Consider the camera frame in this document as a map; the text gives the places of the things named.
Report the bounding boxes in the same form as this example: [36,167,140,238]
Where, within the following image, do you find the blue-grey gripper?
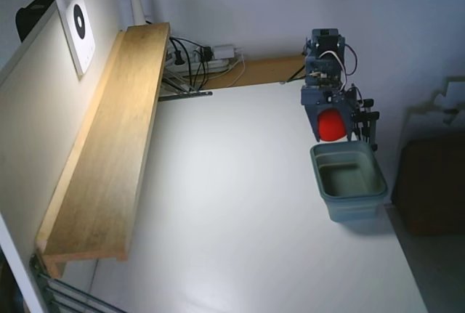
[300,86,356,143]

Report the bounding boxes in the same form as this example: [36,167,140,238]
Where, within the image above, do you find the red ball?
[317,108,348,143]

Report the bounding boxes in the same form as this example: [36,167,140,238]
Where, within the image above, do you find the grey plastic container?
[310,141,389,224]

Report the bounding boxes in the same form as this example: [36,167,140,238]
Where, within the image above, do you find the black table clamp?
[352,97,381,153]

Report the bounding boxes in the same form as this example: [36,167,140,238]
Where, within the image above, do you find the wooden back board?
[205,54,307,91]

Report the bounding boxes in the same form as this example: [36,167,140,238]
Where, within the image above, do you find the dark brown furniture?
[394,137,465,237]

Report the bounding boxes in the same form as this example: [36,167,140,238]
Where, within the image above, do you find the metal shelf support rails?
[159,71,199,93]

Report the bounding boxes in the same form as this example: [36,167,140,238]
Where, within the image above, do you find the long wooden shelf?
[35,22,171,280]

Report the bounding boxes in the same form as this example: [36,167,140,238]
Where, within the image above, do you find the white box with black circle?
[55,0,97,76]

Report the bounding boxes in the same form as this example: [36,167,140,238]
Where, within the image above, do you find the white desk side panel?
[0,0,126,313]

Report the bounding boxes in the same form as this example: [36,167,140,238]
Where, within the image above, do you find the black robot supply cable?
[285,62,307,84]

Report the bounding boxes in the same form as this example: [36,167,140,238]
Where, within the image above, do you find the white thin cable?
[230,49,246,88]

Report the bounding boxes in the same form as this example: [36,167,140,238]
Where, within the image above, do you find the grey metal table bracket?
[158,90,214,102]

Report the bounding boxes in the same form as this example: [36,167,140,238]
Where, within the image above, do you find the white power strip with cables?
[169,36,211,91]

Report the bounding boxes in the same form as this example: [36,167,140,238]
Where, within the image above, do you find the aluminium frame rails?
[28,253,126,313]

